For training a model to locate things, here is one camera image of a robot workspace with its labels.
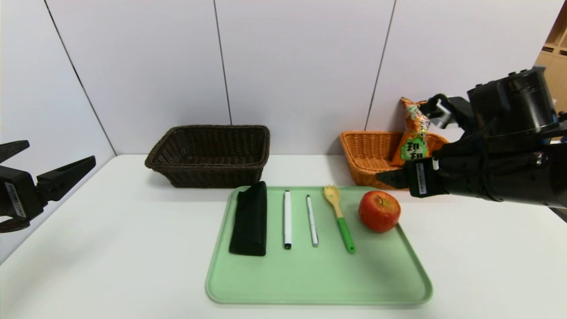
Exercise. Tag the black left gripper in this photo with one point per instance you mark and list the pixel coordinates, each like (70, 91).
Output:
(17, 198)

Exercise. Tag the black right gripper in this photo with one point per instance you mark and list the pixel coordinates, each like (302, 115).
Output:
(421, 178)

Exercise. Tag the red apple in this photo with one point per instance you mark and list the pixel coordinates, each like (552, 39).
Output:
(378, 212)

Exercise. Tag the orange snack bag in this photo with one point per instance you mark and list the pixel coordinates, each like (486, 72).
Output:
(414, 133)

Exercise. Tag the black glasses case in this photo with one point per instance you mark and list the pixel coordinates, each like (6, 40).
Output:
(250, 221)

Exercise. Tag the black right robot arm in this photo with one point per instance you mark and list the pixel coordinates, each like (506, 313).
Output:
(509, 168)

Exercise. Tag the orange wicker basket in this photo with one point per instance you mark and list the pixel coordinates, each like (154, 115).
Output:
(372, 155)

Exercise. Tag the dark brown wicker basket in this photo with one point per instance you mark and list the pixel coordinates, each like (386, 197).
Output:
(208, 150)

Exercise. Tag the thin grey white pen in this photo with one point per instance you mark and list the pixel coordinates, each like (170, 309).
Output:
(312, 221)

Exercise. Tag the thick white marker pen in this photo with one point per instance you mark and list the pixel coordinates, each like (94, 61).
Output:
(288, 221)

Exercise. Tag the light green plastic tray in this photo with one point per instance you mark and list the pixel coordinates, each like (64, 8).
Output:
(310, 279)

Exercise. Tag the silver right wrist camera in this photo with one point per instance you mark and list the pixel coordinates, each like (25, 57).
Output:
(443, 113)

